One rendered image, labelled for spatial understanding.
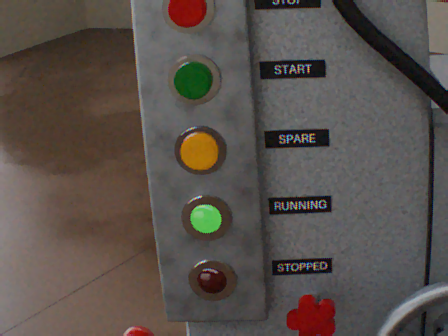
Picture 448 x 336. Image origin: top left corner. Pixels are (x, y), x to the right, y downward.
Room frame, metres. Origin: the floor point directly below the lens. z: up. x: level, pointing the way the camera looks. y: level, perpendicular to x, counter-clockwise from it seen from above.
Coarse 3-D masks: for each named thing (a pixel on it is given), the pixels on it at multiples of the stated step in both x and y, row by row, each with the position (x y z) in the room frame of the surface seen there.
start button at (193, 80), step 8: (184, 64) 0.55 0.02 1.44; (192, 64) 0.55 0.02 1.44; (200, 64) 0.55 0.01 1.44; (176, 72) 0.55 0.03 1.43; (184, 72) 0.55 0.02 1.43; (192, 72) 0.55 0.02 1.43; (200, 72) 0.55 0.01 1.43; (208, 72) 0.55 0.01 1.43; (176, 80) 0.55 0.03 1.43; (184, 80) 0.55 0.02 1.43; (192, 80) 0.55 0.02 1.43; (200, 80) 0.55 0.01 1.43; (208, 80) 0.54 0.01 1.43; (176, 88) 0.55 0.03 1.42; (184, 88) 0.55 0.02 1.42; (192, 88) 0.55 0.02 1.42; (200, 88) 0.55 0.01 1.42; (208, 88) 0.55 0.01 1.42; (184, 96) 0.55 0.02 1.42; (192, 96) 0.55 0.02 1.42; (200, 96) 0.55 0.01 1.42
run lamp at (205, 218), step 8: (200, 208) 0.55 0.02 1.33; (208, 208) 0.55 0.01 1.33; (192, 216) 0.55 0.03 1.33; (200, 216) 0.55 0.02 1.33; (208, 216) 0.55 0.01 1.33; (216, 216) 0.55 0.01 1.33; (200, 224) 0.55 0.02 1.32; (208, 224) 0.55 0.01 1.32; (216, 224) 0.55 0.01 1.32; (208, 232) 0.55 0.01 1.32
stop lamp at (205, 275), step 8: (200, 272) 0.55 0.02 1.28; (208, 272) 0.55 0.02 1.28; (216, 272) 0.55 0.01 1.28; (200, 280) 0.55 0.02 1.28; (208, 280) 0.55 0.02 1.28; (216, 280) 0.55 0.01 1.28; (224, 280) 0.55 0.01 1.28; (200, 288) 0.55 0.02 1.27; (208, 288) 0.55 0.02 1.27; (216, 288) 0.55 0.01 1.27; (224, 288) 0.55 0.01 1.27
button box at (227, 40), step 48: (144, 0) 0.56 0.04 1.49; (240, 0) 0.55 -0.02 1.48; (144, 48) 0.56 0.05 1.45; (192, 48) 0.55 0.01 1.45; (240, 48) 0.55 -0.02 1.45; (144, 96) 0.56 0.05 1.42; (240, 96) 0.55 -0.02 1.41; (144, 144) 0.56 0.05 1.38; (240, 144) 0.55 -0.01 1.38; (192, 192) 0.56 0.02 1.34; (240, 192) 0.55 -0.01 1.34; (192, 240) 0.56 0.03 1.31; (240, 240) 0.55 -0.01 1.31; (240, 288) 0.55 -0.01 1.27
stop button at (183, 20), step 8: (176, 0) 0.55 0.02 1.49; (184, 0) 0.55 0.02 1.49; (192, 0) 0.55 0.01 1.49; (200, 0) 0.55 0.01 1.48; (168, 8) 0.55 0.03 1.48; (176, 8) 0.55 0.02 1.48; (184, 8) 0.55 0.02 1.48; (192, 8) 0.55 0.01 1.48; (200, 8) 0.54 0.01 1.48; (176, 16) 0.55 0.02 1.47; (184, 16) 0.55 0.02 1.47; (192, 16) 0.55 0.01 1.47; (200, 16) 0.54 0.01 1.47; (176, 24) 0.55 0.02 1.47; (184, 24) 0.55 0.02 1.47; (192, 24) 0.55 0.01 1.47
